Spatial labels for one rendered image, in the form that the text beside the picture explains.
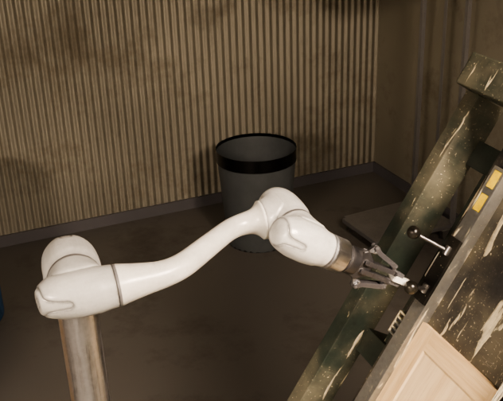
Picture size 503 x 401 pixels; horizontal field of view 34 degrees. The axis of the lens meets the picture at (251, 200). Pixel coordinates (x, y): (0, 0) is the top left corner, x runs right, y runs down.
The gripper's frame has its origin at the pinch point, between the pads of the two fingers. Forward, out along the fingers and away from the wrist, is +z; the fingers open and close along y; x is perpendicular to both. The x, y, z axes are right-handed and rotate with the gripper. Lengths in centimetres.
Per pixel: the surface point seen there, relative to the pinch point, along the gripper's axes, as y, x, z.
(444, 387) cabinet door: 17.2, 19.4, 13.9
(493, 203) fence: -29.1, 0.9, 13.3
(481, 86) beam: -55, -18, 5
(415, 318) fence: 8.3, 0.2, 11.5
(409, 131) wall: -28, -331, 226
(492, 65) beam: -61, -19, 5
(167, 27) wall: -13, -372, 40
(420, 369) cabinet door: 18.5, 9.1, 14.0
